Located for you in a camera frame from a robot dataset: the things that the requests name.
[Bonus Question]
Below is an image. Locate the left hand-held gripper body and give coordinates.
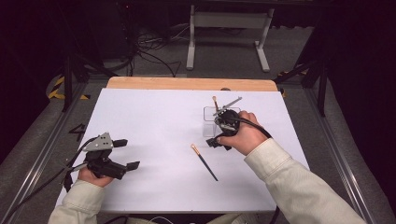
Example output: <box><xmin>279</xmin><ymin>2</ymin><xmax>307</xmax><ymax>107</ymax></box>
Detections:
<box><xmin>82</xmin><ymin>132</ymin><xmax>129</xmax><ymax>181</ymax></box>

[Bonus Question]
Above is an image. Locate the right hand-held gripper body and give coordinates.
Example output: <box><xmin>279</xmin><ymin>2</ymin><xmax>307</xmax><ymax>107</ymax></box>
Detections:
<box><xmin>213</xmin><ymin>96</ymin><xmax>243</xmax><ymax>138</ymax></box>

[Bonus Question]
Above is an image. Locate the clear acrylic organizer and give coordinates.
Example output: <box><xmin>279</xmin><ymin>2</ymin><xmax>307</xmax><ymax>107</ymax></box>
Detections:
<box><xmin>202</xmin><ymin>105</ymin><xmax>243</xmax><ymax>138</ymax></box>

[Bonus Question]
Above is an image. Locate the person's right hand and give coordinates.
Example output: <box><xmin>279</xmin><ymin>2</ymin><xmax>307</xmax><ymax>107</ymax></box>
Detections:
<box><xmin>217</xmin><ymin>110</ymin><xmax>269</xmax><ymax>157</ymax></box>

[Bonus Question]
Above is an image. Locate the person's left hand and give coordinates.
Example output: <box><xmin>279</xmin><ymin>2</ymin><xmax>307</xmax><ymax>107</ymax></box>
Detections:
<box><xmin>78</xmin><ymin>166</ymin><xmax>115</xmax><ymax>189</ymax></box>

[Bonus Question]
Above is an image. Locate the black chopstick right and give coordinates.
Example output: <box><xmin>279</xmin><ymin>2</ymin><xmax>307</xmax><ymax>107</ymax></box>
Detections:
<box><xmin>190</xmin><ymin>143</ymin><xmax>219</xmax><ymax>182</ymax></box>

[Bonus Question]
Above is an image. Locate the black tape floor mark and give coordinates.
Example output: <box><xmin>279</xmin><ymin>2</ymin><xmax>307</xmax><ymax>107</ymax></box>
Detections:
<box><xmin>68</xmin><ymin>123</ymin><xmax>87</xmax><ymax>143</ymax></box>

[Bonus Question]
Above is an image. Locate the white table board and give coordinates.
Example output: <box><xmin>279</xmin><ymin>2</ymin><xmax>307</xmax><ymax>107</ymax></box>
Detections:
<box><xmin>55</xmin><ymin>88</ymin><xmax>311</xmax><ymax>214</ymax></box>

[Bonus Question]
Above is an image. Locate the black tripod stand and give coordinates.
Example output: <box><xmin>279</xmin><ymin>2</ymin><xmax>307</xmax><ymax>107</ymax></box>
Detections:
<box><xmin>60</xmin><ymin>50</ymin><xmax>120</xmax><ymax>113</ymax></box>

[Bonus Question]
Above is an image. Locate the yellow black striped tape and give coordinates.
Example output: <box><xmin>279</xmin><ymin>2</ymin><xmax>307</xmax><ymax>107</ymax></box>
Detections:
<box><xmin>46</xmin><ymin>76</ymin><xmax>92</xmax><ymax>101</ymax></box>

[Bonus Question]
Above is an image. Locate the black metal stand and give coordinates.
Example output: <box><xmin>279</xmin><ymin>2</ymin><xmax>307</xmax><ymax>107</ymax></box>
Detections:
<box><xmin>274</xmin><ymin>18</ymin><xmax>332</xmax><ymax>118</ymax></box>

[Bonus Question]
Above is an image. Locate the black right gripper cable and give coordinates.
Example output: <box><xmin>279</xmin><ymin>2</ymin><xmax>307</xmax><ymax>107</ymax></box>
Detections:
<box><xmin>228</xmin><ymin>115</ymin><xmax>281</xmax><ymax>224</ymax></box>

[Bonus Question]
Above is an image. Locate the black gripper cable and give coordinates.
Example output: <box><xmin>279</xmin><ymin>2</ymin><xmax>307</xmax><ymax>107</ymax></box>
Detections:
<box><xmin>228</xmin><ymin>115</ymin><xmax>281</xmax><ymax>224</ymax></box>
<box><xmin>0</xmin><ymin>137</ymin><xmax>98</xmax><ymax>224</ymax></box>

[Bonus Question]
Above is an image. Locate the aluminium floor rail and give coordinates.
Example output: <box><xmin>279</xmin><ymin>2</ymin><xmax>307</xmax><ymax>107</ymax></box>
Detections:
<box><xmin>0</xmin><ymin>82</ymin><xmax>90</xmax><ymax>224</ymax></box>
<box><xmin>303</xmin><ymin>88</ymin><xmax>378</xmax><ymax>224</ymax></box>

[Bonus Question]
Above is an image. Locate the thin white cable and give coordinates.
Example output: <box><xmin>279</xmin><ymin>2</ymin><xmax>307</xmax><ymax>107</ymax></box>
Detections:
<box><xmin>145</xmin><ymin>215</ymin><xmax>176</xmax><ymax>224</ymax></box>

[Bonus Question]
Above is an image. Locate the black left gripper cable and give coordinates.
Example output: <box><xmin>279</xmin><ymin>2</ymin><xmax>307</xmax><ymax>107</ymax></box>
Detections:
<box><xmin>0</xmin><ymin>137</ymin><xmax>98</xmax><ymax>224</ymax></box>

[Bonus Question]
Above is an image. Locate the white metal stand frame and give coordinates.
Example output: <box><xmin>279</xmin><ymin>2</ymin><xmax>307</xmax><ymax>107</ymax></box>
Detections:
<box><xmin>186</xmin><ymin>4</ymin><xmax>276</xmax><ymax>73</ymax></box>

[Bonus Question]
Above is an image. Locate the bundle of black floor cables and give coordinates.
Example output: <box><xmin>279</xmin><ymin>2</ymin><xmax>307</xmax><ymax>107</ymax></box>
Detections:
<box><xmin>125</xmin><ymin>22</ymin><xmax>188</xmax><ymax>78</ymax></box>

